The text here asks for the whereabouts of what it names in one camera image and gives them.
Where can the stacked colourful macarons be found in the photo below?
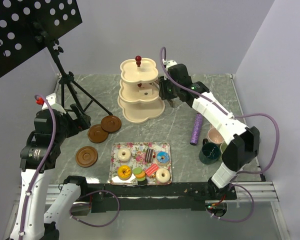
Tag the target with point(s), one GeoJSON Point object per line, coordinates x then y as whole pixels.
{"type": "Point", "coordinates": [140, 176]}

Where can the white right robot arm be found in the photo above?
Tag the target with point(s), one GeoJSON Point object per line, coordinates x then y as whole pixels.
{"type": "Point", "coordinates": [242, 141]}

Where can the brown wooden saucer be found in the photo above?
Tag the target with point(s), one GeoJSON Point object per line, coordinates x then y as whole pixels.
{"type": "Point", "coordinates": [86, 156]}
{"type": "Point", "coordinates": [111, 123]}
{"type": "Point", "coordinates": [96, 134]}

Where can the blue glazed donut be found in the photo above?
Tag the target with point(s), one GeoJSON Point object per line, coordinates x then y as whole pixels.
{"type": "Point", "coordinates": [162, 158]}

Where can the yellow glazed donut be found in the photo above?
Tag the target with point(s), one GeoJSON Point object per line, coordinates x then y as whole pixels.
{"type": "Point", "coordinates": [124, 172]}

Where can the light green cup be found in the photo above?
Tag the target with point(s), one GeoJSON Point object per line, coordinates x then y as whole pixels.
{"type": "Point", "coordinates": [223, 147]}

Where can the chocolate cake slice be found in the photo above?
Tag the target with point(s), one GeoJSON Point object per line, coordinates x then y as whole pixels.
{"type": "Point", "coordinates": [149, 155]}

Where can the dark green mug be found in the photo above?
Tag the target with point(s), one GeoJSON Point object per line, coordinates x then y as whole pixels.
{"type": "Point", "coordinates": [209, 152]}

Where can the black perforated music stand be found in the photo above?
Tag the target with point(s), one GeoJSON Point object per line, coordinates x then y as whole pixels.
{"type": "Point", "coordinates": [29, 26]}

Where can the purple glitter microphone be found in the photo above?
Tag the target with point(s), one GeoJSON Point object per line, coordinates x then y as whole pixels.
{"type": "Point", "coordinates": [196, 130]}

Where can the pink cup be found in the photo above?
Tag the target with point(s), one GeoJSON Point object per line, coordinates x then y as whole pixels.
{"type": "Point", "coordinates": [215, 137]}

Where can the white cake slice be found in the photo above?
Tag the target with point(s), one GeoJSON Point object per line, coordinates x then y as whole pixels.
{"type": "Point", "coordinates": [145, 92]}

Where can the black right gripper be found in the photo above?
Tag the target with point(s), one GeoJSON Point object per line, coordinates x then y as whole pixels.
{"type": "Point", "coordinates": [163, 93]}

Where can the cream glazed donut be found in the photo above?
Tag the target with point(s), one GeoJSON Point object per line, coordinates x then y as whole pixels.
{"type": "Point", "coordinates": [162, 175]}

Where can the red striped cake slice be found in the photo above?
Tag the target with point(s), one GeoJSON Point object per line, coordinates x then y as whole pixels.
{"type": "Point", "coordinates": [151, 170]}

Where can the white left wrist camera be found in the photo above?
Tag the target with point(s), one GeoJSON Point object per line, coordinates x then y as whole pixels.
{"type": "Point", "coordinates": [53, 102]}

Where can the pink cake slice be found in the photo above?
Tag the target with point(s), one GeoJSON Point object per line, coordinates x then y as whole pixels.
{"type": "Point", "coordinates": [148, 85]}

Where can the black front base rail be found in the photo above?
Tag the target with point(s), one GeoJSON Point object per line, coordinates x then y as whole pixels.
{"type": "Point", "coordinates": [174, 196]}

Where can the floral serving tray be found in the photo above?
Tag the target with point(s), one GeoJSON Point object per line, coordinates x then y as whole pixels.
{"type": "Point", "coordinates": [138, 152]}

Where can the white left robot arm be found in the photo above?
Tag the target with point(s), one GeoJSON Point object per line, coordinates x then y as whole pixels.
{"type": "Point", "coordinates": [38, 161]}

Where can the cream three-tier cake stand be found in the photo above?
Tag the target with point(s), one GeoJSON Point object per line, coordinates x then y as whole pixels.
{"type": "Point", "coordinates": [135, 72]}

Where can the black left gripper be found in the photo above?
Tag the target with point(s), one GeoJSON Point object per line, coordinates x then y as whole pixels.
{"type": "Point", "coordinates": [81, 122]}

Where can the white glazed donut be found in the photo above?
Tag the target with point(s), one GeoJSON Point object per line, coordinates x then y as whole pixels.
{"type": "Point", "coordinates": [124, 155]}

